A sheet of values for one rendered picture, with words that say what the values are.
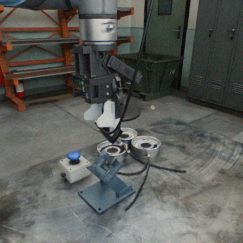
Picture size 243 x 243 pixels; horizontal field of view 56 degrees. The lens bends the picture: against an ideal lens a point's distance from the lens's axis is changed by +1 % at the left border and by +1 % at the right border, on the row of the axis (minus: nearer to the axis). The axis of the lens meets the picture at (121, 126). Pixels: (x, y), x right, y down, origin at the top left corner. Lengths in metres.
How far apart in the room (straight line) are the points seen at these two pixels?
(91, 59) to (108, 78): 0.05
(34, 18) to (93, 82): 4.12
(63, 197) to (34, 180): 0.13
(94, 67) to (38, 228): 0.39
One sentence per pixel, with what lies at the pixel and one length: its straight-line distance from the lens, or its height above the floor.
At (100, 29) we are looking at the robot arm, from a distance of 0.47.
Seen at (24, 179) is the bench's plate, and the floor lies 0.80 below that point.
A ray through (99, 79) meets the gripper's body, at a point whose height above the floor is 1.13.
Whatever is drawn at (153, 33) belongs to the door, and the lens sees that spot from 5.09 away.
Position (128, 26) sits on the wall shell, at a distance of 5.60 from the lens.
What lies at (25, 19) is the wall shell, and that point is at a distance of 4.50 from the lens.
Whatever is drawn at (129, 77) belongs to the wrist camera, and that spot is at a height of 1.12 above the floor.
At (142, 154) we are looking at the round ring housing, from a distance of 0.80.
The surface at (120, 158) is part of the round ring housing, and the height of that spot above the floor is 0.83.
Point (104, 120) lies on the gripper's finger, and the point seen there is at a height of 1.03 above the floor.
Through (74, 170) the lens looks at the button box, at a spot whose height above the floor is 0.84.
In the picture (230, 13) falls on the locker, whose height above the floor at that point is 1.33.
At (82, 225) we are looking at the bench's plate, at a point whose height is 0.80.
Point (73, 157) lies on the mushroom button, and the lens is 0.70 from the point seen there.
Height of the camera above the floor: 1.24
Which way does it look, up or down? 25 degrees down
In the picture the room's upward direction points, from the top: straight up
